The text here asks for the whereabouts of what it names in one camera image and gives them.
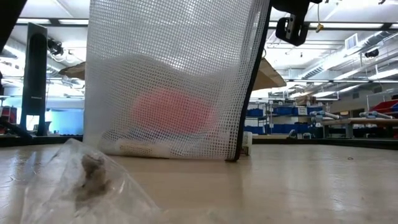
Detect clear plastic bag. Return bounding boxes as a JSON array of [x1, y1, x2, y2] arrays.
[[20, 138, 164, 224]]

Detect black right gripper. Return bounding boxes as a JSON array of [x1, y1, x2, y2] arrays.
[[271, 0, 323, 47]]

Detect brown background cardboard boxes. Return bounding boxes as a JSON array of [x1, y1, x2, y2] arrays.
[[294, 94, 317, 106]]

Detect wooden background table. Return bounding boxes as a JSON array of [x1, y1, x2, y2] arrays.
[[320, 117, 398, 139]]

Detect small white bottle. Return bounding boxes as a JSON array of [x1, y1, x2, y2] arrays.
[[242, 131, 253, 156]]

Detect blue storage bin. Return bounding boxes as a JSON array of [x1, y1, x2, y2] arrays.
[[267, 123, 315, 134], [244, 125, 266, 134], [247, 108, 265, 118]]

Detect tall black column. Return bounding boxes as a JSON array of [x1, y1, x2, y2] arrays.
[[19, 22, 48, 137]]

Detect brown cardboard box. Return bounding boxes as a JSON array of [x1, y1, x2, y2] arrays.
[[58, 57, 287, 91]]

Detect grey brown lump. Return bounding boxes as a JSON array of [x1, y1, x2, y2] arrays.
[[74, 154, 111, 203]]

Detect red storage bins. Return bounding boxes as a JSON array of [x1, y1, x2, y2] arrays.
[[369, 98, 398, 113]]

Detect white translucent zip pouch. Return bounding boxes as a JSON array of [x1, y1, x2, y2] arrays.
[[83, 0, 271, 162]]

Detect light wooden desk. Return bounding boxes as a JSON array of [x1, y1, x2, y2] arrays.
[[252, 134, 290, 139]]

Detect yellow hanging cord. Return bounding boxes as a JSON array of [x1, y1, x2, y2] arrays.
[[315, 2, 325, 34]]

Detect black cable bundle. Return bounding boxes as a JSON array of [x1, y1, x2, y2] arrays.
[[0, 119, 34, 139]]

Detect blue bin with white label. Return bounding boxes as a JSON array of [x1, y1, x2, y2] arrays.
[[273, 106, 324, 116]]

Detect red crate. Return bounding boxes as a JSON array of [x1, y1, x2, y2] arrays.
[[0, 105, 18, 125]]

